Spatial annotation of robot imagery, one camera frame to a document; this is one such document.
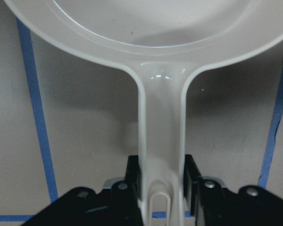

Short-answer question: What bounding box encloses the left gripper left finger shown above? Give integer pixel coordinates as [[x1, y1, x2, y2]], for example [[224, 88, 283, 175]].
[[24, 155, 143, 226]]

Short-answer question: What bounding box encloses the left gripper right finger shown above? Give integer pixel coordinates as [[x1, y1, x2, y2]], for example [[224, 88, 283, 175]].
[[183, 154, 283, 226]]

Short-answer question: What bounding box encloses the cream plastic dustpan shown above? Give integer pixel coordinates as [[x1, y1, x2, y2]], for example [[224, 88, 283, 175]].
[[6, 0, 283, 226]]

